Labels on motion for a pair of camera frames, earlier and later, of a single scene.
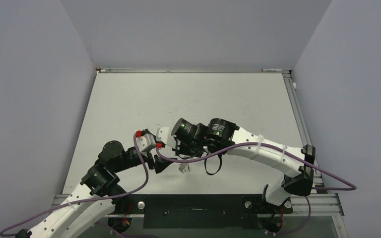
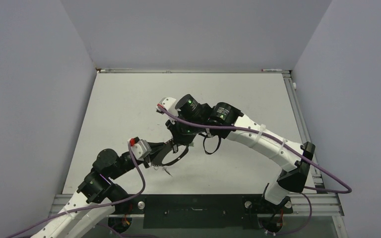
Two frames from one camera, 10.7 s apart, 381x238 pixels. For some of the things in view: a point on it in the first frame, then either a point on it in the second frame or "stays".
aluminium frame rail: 322,204 stays
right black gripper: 179,149 to 178,136
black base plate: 195,211 stays
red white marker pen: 266,70 stays
